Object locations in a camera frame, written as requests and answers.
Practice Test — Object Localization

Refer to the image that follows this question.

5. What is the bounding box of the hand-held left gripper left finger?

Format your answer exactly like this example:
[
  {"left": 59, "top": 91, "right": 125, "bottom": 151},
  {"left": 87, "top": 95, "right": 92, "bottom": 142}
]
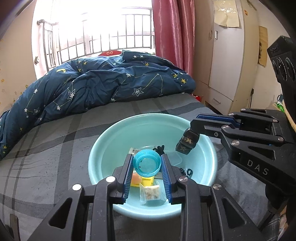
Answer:
[{"left": 32, "top": 153, "right": 134, "bottom": 241}]

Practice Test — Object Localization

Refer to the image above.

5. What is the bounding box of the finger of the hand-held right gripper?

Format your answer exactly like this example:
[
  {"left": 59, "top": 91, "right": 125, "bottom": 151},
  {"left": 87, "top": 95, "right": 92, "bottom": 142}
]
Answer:
[
  {"left": 196, "top": 108, "right": 280, "bottom": 137},
  {"left": 190, "top": 119, "right": 285, "bottom": 147}
]

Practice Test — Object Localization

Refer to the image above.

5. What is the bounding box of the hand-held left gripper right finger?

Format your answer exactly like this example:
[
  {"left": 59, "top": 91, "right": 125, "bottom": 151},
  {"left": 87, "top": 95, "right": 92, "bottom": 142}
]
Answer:
[{"left": 161, "top": 153, "right": 260, "bottom": 241}]

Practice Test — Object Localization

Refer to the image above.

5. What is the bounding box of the yellow plastic part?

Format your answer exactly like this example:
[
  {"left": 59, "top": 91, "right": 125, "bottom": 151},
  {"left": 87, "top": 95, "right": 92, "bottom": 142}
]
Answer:
[{"left": 131, "top": 175, "right": 155, "bottom": 187}]

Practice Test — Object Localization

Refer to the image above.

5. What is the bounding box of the clear snack packet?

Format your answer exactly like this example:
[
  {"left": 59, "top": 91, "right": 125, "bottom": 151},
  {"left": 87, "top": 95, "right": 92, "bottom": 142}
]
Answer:
[{"left": 139, "top": 181, "right": 167, "bottom": 206}]

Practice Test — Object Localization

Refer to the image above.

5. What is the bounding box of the clear plastic box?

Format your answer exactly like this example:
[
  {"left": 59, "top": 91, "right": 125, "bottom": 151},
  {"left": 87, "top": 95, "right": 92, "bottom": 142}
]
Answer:
[{"left": 166, "top": 152, "right": 183, "bottom": 166}]

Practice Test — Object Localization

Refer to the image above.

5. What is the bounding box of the black strap clip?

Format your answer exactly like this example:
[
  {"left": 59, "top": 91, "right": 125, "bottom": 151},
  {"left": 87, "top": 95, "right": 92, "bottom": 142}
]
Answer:
[{"left": 179, "top": 168, "right": 194, "bottom": 178}]

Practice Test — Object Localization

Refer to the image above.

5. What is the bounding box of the small black patterned box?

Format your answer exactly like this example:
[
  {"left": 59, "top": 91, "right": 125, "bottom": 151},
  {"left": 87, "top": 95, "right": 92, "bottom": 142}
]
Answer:
[{"left": 175, "top": 128, "right": 201, "bottom": 155}]

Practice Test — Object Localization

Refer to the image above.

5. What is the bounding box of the teal bottle cap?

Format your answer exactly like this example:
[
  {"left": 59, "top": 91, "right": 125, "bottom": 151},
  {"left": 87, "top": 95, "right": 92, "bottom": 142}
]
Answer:
[{"left": 133, "top": 149, "right": 162, "bottom": 175}]

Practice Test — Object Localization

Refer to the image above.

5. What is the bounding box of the teal plastic basin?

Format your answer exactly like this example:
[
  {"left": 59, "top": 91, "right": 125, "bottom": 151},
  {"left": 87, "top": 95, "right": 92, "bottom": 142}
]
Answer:
[{"left": 88, "top": 113, "right": 218, "bottom": 220}]

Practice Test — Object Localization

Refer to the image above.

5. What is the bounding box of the white wardrobe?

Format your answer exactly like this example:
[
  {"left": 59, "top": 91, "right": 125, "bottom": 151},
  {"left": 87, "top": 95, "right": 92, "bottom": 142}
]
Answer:
[{"left": 194, "top": 0, "right": 259, "bottom": 115}]

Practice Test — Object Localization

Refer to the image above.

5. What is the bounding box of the grey plaid bedsheet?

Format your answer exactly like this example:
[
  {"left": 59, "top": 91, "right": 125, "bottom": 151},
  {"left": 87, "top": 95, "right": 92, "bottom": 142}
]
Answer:
[{"left": 0, "top": 94, "right": 289, "bottom": 241}]

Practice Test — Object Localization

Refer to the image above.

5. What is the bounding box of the pink curtain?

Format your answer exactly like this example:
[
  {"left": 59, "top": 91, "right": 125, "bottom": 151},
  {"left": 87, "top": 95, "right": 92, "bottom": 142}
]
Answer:
[{"left": 151, "top": 0, "right": 197, "bottom": 80}]

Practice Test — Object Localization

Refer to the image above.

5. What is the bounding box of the navy star-print quilt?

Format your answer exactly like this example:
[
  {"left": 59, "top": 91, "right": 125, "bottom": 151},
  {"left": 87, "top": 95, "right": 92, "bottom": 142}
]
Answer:
[{"left": 0, "top": 49, "right": 197, "bottom": 160}]

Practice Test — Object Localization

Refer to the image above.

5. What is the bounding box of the yellowed paper sheet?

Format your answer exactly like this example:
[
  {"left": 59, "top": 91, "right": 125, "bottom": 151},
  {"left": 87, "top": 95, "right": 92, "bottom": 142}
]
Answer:
[{"left": 214, "top": 0, "right": 240, "bottom": 28}]

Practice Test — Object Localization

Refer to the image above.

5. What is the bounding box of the red cushion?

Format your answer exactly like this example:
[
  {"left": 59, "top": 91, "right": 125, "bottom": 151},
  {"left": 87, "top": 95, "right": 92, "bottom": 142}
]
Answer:
[{"left": 98, "top": 50, "right": 123, "bottom": 57}]

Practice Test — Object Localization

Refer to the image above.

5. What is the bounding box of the brown wall poster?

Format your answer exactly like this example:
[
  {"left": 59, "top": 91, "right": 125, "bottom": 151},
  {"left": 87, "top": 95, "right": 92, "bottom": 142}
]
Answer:
[{"left": 258, "top": 26, "right": 269, "bottom": 67}]

